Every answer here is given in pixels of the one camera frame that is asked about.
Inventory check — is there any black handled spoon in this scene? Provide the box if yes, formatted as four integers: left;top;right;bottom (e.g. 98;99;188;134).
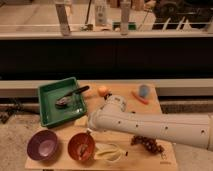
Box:
55;86;89;108

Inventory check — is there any orange carrot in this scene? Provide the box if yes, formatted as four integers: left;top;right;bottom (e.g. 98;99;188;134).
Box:
131;91;149;105

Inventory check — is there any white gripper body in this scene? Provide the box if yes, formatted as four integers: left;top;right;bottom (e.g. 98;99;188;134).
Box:
104;95;126;112

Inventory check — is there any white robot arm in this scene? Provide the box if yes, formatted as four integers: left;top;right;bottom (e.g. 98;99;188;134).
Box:
88;95;213;151

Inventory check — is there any blue cup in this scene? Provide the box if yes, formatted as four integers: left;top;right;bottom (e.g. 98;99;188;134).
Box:
139;85;150;98

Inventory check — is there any orange fruit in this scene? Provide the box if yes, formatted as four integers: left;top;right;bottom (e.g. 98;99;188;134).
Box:
98;86;109;97

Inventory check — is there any green plastic tray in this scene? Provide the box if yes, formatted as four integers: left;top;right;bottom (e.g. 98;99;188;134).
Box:
38;77;89;128

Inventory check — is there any red bowl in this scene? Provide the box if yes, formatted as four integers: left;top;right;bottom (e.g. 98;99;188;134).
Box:
67;133;95;162

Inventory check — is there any wooden board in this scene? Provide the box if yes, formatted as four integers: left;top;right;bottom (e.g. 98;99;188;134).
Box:
25;83;178;171

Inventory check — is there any bunch of dark grapes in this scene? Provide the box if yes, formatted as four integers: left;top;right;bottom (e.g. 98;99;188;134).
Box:
131;135;164;154

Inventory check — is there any small dark round object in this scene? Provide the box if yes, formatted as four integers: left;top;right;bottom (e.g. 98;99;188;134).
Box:
104;93;112;100

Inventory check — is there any yellow banana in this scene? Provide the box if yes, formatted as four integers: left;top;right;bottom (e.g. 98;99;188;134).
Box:
94;143;128;162

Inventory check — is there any fork with dark handle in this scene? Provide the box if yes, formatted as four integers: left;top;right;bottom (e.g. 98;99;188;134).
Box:
79;130;91;159

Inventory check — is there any purple bowl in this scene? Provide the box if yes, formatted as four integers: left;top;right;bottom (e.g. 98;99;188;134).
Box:
27;130;59;161

